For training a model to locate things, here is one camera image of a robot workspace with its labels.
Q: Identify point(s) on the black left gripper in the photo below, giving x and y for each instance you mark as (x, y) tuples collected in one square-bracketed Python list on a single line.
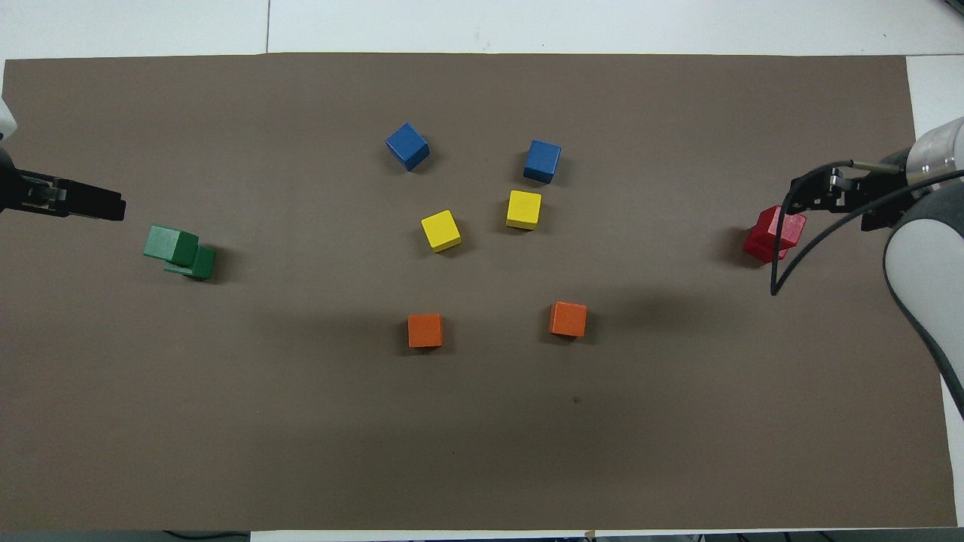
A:
[(30, 196)]

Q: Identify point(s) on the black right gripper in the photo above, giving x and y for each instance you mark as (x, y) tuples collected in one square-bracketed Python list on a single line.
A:
[(889, 184)]

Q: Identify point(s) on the red wooden cube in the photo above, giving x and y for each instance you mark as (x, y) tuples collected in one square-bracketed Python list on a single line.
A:
[(791, 226), (762, 256)]

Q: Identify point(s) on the green wooden cube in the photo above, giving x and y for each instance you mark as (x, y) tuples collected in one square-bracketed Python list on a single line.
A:
[(203, 265), (162, 242)]

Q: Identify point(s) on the orange wooden cube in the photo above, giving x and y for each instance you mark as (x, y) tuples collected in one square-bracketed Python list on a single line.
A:
[(568, 319), (425, 330)]

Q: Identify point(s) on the brown table mat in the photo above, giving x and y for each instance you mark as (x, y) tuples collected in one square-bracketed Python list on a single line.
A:
[(301, 436)]

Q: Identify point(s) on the blue wooden cube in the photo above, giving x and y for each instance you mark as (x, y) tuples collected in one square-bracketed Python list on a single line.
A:
[(407, 146), (542, 160)]

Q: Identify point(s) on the yellow wooden cube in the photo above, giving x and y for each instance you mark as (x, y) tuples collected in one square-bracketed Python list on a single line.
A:
[(440, 230), (524, 209)]

